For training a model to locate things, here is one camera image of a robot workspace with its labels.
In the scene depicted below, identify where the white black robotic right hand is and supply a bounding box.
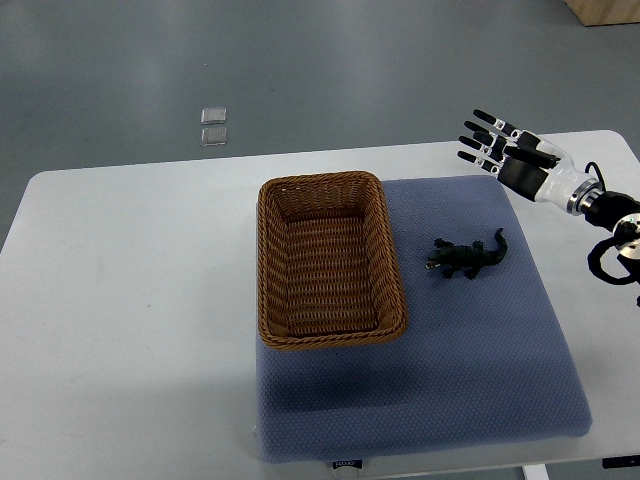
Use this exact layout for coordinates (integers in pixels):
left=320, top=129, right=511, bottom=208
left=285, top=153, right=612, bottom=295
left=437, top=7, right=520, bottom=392
left=458, top=109, right=604, bottom=216

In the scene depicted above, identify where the dark toy crocodile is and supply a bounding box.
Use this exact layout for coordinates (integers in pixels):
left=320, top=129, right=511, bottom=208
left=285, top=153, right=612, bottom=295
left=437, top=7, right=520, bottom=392
left=425, top=228, right=508, bottom=280

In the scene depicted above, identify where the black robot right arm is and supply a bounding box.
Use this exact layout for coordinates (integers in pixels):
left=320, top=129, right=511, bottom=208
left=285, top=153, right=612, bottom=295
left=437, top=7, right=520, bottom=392
left=581, top=190, right=639, bottom=260

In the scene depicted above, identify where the brown woven wicker basket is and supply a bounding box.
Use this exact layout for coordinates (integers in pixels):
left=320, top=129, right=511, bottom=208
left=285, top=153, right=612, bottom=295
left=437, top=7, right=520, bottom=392
left=256, top=171, right=408, bottom=351

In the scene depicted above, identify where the wooden box corner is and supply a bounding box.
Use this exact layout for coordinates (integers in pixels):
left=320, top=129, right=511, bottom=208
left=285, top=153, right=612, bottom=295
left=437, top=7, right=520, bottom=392
left=565, top=0, right=639, bottom=27

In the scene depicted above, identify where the blue padded cushion mat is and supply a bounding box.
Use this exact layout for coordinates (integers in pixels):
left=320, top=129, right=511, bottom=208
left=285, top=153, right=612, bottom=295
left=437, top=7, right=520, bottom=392
left=256, top=176, right=592, bottom=463

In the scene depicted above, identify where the white table leg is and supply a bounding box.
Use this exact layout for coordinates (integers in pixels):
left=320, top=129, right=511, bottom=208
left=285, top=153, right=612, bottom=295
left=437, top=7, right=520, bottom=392
left=522, top=464, right=550, bottom=480

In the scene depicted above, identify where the black table control panel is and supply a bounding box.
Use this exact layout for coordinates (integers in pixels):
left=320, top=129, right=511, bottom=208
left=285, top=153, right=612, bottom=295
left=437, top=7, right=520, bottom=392
left=602, top=455, right=640, bottom=469

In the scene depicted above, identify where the lower clear floor plate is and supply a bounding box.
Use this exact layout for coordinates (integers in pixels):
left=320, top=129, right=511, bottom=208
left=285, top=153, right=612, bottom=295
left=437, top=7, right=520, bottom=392
left=201, top=125, right=228, bottom=146

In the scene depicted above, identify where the clear floor plate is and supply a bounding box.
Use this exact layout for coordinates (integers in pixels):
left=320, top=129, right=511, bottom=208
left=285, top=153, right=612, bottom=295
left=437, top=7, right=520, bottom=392
left=201, top=125, right=228, bottom=146
left=200, top=106, right=227, bottom=125

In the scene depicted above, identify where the upper clear floor plate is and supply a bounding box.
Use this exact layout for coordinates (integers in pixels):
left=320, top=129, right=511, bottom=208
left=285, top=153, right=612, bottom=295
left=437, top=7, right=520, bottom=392
left=200, top=106, right=227, bottom=125

